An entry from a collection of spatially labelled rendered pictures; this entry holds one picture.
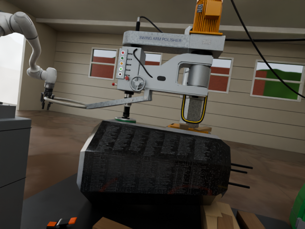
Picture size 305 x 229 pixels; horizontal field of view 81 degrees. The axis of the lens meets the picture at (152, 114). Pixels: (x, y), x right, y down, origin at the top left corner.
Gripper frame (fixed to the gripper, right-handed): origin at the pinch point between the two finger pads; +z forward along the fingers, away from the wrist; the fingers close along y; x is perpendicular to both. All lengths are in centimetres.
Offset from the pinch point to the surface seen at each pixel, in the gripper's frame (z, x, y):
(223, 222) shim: 44, -84, 174
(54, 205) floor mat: 76, -46, 42
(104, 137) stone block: 7, -52, 73
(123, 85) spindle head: -40, -25, 78
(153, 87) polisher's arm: -44, -32, 105
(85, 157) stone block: 24, -60, 63
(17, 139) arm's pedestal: 10, -85, 25
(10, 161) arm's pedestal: 23, -88, 25
